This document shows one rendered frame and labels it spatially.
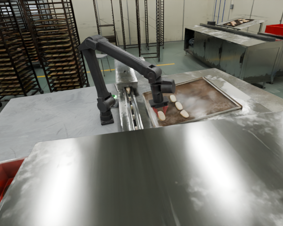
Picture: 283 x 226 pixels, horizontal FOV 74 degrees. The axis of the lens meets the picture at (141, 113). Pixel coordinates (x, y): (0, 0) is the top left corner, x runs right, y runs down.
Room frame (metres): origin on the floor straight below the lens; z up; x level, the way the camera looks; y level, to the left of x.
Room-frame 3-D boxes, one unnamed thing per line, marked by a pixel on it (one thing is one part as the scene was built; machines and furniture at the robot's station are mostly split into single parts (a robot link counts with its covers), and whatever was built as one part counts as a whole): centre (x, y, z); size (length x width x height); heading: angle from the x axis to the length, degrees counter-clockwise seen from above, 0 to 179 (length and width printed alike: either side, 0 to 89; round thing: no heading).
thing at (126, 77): (2.15, 0.17, 0.89); 1.25 x 0.18 x 0.09; 6
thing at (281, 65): (3.70, -2.73, 0.44); 0.70 x 0.55 x 0.87; 6
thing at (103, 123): (1.10, 0.24, 0.86); 0.12 x 0.09 x 0.08; 14
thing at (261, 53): (4.65, -2.21, 0.51); 3.00 x 1.26 x 1.03; 6
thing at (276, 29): (3.70, -2.73, 0.93); 0.51 x 0.36 x 0.13; 10
